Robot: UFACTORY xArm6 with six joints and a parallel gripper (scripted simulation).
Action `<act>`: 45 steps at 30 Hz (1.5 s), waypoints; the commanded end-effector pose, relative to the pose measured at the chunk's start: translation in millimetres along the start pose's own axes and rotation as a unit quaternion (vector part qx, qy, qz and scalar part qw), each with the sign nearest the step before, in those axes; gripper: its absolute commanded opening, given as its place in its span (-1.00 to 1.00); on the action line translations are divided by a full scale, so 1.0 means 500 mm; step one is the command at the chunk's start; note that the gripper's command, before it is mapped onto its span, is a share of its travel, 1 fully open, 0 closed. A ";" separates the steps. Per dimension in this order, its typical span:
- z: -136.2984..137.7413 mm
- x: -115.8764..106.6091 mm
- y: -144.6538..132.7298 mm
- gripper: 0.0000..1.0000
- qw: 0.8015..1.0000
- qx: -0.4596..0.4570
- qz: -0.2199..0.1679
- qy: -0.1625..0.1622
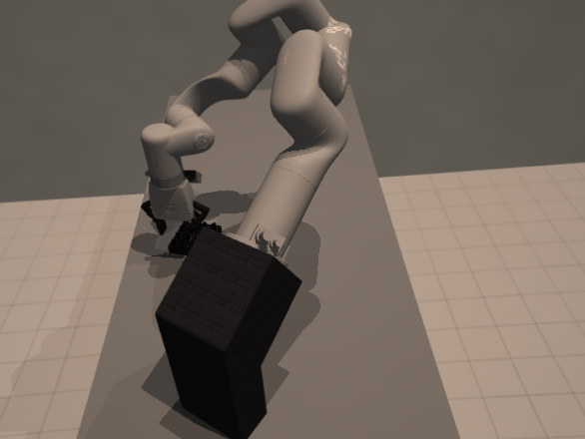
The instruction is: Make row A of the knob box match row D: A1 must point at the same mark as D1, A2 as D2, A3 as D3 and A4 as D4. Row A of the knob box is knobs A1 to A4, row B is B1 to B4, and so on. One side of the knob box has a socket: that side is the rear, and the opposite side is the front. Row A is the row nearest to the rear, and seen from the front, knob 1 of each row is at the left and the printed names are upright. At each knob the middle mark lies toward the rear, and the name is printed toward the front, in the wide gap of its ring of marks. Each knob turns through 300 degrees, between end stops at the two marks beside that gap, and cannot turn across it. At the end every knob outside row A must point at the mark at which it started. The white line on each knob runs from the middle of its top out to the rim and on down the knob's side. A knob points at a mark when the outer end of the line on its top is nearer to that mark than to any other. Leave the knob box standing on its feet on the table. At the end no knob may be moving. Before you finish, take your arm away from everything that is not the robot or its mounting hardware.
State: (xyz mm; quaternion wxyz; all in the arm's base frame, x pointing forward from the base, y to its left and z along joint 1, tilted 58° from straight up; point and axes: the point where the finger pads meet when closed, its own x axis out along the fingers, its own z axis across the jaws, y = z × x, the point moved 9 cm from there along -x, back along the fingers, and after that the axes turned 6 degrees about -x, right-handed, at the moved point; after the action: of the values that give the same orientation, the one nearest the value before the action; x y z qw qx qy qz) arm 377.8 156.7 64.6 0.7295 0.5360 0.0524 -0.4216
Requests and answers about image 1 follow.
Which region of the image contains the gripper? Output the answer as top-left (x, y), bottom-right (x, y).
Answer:
top-left (141, 177), bottom-right (210, 238)

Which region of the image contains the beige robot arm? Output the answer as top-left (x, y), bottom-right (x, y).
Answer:
top-left (141, 0), bottom-right (352, 267)

